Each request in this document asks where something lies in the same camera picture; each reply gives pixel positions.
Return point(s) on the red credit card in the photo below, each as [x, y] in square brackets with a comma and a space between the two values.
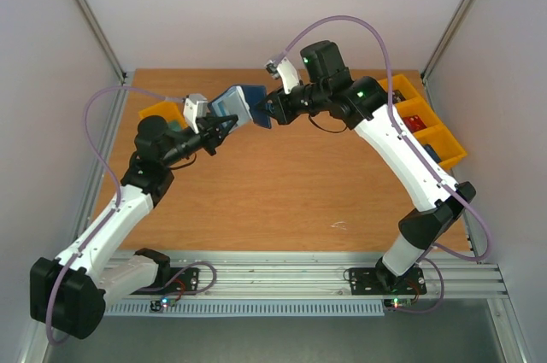
[414, 123]

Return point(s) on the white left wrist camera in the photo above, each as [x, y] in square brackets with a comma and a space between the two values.
[195, 106]

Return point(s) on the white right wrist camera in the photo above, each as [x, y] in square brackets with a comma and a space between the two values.
[279, 67]

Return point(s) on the teal credit card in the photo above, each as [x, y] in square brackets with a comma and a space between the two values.
[175, 126]

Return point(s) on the right small circuit board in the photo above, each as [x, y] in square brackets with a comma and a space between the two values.
[395, 303]

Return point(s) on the blue credit card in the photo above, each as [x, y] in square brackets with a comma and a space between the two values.
[430, 150]

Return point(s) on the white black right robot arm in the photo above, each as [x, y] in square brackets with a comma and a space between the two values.
[365, 108]

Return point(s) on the black credit card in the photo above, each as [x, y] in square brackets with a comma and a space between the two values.
[397, 97]

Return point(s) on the right aluminium corner post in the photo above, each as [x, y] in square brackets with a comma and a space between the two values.
[462, 9]

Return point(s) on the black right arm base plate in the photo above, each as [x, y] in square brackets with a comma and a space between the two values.
[369, 281]

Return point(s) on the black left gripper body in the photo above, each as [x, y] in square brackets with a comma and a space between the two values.
[207, 131]

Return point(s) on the grey slotted cable duct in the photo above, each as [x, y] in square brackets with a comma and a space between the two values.
[252, 308]

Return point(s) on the yellow bin left side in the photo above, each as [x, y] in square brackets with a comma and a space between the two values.
[167, 110]

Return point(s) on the aluminium corner post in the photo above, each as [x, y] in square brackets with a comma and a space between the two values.
[462, 9]
[101, 38]

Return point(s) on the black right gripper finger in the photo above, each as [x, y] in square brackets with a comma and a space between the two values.
[262, 115]
[266, 106]

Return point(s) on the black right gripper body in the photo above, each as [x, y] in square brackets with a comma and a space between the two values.
[279, 108]

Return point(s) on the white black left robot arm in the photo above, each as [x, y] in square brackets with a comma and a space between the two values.
[71, 292]

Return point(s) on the aluminium rail base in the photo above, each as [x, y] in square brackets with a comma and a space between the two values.
[324, 275]

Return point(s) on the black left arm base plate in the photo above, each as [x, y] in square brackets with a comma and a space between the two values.
[188, 280]

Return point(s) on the yellow bin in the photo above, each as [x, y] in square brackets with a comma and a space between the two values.
[401, 82]
[421, 108]
[445, 145]
[167, 110]

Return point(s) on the small circuit board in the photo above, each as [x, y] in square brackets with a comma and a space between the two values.
[395, 303]
[161, 305]

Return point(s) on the yellow bin near right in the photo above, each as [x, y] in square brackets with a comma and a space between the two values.
[445, 145]

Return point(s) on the left small circuit board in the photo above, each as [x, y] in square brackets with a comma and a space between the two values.
[161, 305]

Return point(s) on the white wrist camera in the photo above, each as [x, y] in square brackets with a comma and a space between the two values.
[279, 67]
[195, 106]

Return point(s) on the left aluminium corner post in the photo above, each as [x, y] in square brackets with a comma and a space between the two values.
[101, 38]

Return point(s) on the yellow bin middle right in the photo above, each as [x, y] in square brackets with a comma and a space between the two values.
[421, 108]

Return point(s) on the yellow bin far right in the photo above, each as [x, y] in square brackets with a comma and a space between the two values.
[401, 82]

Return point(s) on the blue leather card holder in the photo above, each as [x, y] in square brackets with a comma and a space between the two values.
[239, 100]

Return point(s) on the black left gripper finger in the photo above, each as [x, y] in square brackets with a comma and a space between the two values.
[222, 129]
[230, 119]

